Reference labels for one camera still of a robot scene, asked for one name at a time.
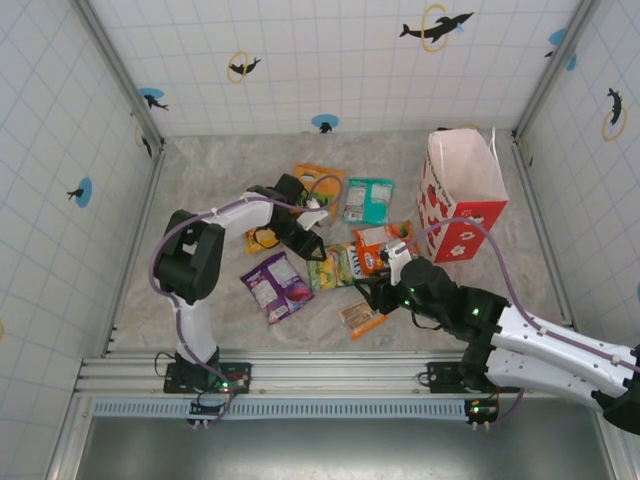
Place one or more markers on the orange green Kirax snack bag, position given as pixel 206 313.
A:
pixel 327 192

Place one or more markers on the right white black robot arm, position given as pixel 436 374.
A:
pixel 550 352

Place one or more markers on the aluminium corner post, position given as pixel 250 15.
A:
pixel 121 75
pixel 542 90

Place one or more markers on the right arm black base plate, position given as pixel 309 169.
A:
pixel 440 375

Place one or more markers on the grey metal panel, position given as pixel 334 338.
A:
pixel 350 450

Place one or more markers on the black connector board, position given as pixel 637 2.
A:
pixel 207 410
pixel 480 410

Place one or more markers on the teal snack pack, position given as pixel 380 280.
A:
pixel 370 200

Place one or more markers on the small orange brown snack bar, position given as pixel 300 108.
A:
pixel 360 320

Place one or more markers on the aluminium side rail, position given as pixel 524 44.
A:
pixel 541 225
pixel 133 250

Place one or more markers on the purple snack bag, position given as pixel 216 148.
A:
pixel 277 287

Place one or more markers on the orange white snack bag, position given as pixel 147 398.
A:
pixel 372 245

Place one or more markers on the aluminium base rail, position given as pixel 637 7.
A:
pixel 325 372

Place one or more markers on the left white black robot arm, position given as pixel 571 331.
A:
pixel 196 327

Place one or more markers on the left black connector board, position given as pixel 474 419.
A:
pixel 207 410

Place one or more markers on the right black connector board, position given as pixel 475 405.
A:
pixel 480 410

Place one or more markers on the red white paper bag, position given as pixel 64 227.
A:
pixel 465 165

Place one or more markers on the blue circle dolphin sticker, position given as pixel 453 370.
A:
pixel 150 94
pixel 325 121
pixel 557 36
pixel 85 192

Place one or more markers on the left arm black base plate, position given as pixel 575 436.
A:
pixel 240 372

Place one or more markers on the green yellow snack bag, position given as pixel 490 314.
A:
pixel 330 270

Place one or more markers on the yellow chips bag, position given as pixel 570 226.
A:
pixel 255 245

